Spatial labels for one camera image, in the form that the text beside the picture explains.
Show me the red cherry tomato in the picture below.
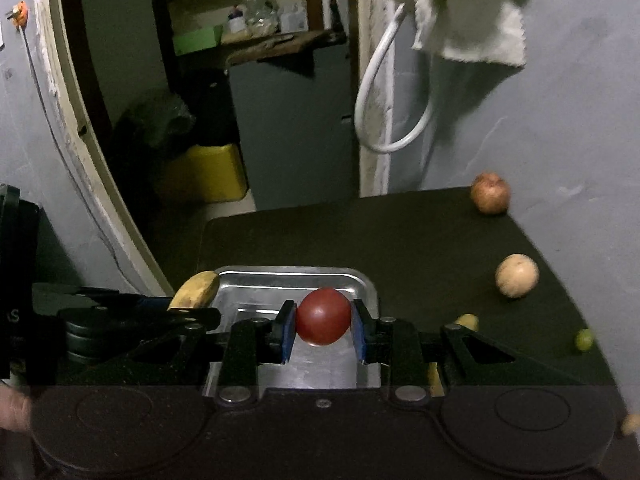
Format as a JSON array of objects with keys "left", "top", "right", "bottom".
[{"left": 296, "top": 287, "right": 352, "bottom": 346}]

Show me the small dark banana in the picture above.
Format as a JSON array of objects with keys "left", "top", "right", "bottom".
[{"left": 168, "top": 271, "right": 220, "bottom": 310}]

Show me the large yellow banana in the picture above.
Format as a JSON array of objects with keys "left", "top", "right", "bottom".
[{"left": 427, "top": 337, "right": 464, "bottom": 398}]

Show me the round beige melon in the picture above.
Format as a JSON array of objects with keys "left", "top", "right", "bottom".
[{"left": 495, "top": 254, "right": 539, "bottom": 299}]

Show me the green grape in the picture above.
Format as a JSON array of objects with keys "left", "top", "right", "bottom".
[{"left": 574, "top": 328, "right": 594, "bottom": 353}]

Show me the small beige fruit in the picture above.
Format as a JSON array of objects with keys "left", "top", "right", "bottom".
[{"left": 620, "top": 413, "right": 640, "bottom": 437}]

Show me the person left hand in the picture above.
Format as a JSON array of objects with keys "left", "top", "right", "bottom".
[{"left": 0, "top": 384, "right": 32, "bottom": 434}]

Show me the metal baking tray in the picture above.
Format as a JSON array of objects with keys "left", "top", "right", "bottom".
[{"left": 202, "top": 264, "right": 382, "bottom": 397}]

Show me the yellow container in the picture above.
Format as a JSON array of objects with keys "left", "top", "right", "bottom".
[{"left": 165, "top": 144, "right": 248, "bottom": 204}]

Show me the red apple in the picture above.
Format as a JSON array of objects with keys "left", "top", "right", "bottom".
[{"left": 471, "top": 172, "right": 511, "bottom": 214}]

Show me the grey cabinet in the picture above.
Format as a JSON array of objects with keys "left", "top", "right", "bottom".
[{"left": 229, "top": 44, "right": 359, "bottom": 210}]

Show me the wooden board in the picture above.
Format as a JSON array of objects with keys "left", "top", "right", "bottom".
[{"left": 224, "top": 30, "right": 335, "bottom": 66}]

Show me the green box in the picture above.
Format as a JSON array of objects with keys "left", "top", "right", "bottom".
[{"left": 172, "top": 25, "right": 224, "bottom": 56}]

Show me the small white box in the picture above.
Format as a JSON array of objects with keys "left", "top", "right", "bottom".
[{"left": 278, "top": 0, "right": 308, "bottom": 34}]

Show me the clear plastic bottle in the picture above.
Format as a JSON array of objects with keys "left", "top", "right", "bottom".
[{"left": 244, "top": 0, "right": 280, "bottom": 37}]

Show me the white hanging cloth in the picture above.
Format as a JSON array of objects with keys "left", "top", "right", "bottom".
[{"left": 394, "top": 0, "right": 526, "bottom": 67}]

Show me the white looped hose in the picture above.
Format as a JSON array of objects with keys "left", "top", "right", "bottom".
[{"left": 354, "top": 1, "right": 436, "bottom": 155}]

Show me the orange wall plug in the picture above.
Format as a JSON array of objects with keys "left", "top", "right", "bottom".
[{"left": 6, "top": 0, "right": 29, "bottom": 29}]

